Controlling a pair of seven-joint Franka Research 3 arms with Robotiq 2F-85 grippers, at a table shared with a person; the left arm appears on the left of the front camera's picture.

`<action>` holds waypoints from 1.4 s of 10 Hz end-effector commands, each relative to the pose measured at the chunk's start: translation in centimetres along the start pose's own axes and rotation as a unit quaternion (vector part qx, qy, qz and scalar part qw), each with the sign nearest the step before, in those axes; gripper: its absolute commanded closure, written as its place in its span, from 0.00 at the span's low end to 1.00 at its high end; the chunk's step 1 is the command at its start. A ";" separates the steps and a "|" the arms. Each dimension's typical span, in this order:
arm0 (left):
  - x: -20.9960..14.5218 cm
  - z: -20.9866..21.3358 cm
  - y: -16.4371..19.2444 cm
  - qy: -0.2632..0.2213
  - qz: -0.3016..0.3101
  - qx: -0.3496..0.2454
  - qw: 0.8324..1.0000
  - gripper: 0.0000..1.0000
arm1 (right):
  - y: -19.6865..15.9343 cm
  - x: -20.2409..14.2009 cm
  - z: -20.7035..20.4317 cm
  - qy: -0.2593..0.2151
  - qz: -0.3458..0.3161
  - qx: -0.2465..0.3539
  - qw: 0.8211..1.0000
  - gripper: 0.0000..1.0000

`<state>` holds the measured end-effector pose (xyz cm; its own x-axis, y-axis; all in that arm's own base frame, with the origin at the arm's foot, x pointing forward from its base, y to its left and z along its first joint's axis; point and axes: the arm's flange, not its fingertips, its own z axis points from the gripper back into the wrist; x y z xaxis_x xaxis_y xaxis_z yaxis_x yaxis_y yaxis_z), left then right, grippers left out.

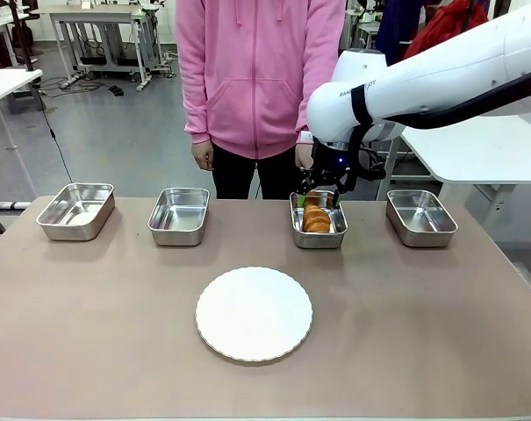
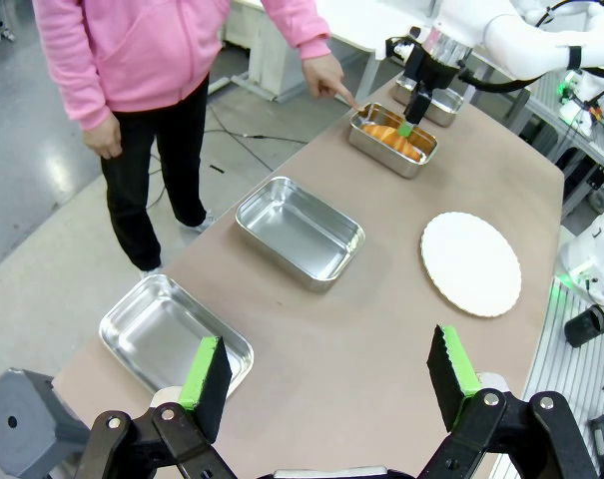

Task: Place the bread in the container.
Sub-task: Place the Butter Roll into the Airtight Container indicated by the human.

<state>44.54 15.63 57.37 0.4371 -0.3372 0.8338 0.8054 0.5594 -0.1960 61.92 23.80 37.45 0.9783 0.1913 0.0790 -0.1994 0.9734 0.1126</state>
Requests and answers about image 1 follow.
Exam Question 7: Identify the large white side table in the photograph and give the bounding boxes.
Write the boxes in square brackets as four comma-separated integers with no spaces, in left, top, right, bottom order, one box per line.
[390,114,531,203]

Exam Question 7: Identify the black stand pole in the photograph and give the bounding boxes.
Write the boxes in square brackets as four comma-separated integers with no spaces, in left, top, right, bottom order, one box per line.
[9,0,36,74]

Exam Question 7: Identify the grey metal workbench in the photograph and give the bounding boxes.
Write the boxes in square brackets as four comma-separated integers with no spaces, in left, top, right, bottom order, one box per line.
[48,4,165,92]

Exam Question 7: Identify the person's left forearm pink sleeve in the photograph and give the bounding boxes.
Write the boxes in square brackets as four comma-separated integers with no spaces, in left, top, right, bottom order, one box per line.
[296,74,326,145]

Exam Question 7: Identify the small white side table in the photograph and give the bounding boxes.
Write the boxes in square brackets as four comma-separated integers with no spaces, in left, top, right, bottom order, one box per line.
[0,68,44,198]

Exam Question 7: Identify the person's right hand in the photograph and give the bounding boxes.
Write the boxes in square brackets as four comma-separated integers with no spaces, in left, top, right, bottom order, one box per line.
[192,142,215,172]

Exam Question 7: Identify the large steel tray container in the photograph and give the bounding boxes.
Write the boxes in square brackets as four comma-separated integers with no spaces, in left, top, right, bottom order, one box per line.
[35,182,116,242]

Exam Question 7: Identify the white scalloped plate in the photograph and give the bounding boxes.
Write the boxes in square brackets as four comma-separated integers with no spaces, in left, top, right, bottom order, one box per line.
[195,266,313,363]

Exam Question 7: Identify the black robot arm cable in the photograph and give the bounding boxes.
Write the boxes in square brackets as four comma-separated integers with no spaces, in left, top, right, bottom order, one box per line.
[347,65,531,176]

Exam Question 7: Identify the thin black floor cable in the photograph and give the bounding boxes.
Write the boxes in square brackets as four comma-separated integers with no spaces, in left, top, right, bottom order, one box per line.
[35,85,75,184]

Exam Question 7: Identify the person's right forearm pink sleeve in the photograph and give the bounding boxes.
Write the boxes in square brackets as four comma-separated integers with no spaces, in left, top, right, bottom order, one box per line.
[181,61,214,146]

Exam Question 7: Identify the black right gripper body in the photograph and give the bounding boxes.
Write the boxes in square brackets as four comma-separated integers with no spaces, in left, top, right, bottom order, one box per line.
[308,138,359,193]

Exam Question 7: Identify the person in pink hoodie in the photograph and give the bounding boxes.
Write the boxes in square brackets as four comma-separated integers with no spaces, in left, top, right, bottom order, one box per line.
[174,0,348,201]

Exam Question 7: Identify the person's left hand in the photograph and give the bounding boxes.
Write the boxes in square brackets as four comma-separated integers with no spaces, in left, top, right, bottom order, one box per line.
[294,142,314,170]

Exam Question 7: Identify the dark blue garment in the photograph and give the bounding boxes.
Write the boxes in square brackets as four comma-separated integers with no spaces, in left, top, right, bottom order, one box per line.
[373,0,427,67]

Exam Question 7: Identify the golden brown croissant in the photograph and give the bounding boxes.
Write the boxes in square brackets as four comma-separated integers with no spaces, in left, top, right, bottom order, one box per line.
[302,202,333,234]

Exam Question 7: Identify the red jacket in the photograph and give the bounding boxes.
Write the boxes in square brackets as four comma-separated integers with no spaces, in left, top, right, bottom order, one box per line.
[403,0,490,61]

